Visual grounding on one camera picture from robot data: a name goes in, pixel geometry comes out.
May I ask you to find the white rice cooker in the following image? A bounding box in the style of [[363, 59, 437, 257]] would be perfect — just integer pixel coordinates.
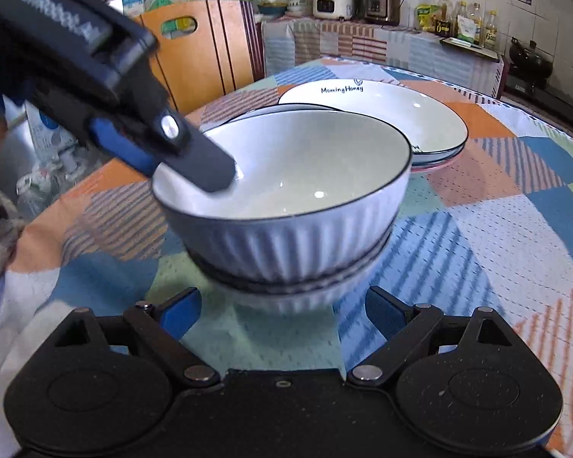
[[312, 0, 354, 21]]

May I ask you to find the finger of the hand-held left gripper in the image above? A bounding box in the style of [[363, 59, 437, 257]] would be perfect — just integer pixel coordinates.
[[144, 110, 240, 195], [87, 117, 162, 177]]

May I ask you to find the white blue carton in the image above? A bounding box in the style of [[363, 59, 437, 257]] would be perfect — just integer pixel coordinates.
[[25, 102, 80, 154]]

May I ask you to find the white dark-rimmed dish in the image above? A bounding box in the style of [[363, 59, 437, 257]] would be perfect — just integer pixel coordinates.
[[228, 103, 351, 127]]

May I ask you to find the clear plastic bag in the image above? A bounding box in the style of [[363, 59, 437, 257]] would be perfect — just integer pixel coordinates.
[[16, 150, 108, 223]]

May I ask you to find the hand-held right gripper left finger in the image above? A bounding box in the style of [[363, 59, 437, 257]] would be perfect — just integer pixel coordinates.
[[43, 287, 222, 388]]

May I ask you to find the white seasoning bag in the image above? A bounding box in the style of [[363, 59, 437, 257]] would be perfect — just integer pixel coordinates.
[[455, 14, 478, 44]]

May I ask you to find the green refill pouch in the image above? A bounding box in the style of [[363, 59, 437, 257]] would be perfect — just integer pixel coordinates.
[[414, 3, 443, 34]]

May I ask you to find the grey cutting board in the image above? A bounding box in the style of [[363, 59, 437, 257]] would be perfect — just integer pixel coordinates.
[[440, 37, 505, 61]]

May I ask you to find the white plate with printed rim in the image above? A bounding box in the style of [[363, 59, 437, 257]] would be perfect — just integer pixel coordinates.
[[278, 79, 469, 156]]

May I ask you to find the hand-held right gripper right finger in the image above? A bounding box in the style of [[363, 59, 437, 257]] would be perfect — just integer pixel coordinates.
[[346, 285, 525, 387]]

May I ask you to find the fuzzy plaid garment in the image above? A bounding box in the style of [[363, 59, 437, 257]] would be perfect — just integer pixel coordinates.
[[0, 190, 26, 299]]

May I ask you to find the striped counter cloth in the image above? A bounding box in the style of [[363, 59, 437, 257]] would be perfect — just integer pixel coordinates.
[[260, 14, 508, 102]]

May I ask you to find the black wok with lid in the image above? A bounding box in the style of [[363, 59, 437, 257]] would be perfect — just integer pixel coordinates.
[[508, 37, 555, 77]]

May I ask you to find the black pressure cooker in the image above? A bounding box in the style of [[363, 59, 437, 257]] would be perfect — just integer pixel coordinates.
[[362, 0, 402, 27]]

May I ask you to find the black gas stove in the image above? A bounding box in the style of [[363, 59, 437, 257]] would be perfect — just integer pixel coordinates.
[[503, 71, 573, 122]]

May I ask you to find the wooden chair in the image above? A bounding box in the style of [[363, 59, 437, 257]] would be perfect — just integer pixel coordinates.
[[134, 0, 265, 116]]

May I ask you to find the silver fridge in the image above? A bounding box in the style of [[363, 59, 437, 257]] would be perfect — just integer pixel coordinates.
[[104, 0, 159, 16]]

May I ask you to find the white ribbed bowl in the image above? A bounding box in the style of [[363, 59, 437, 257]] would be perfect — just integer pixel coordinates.
[[186, 234, 395, 315], [151, 110, 414, 283]]

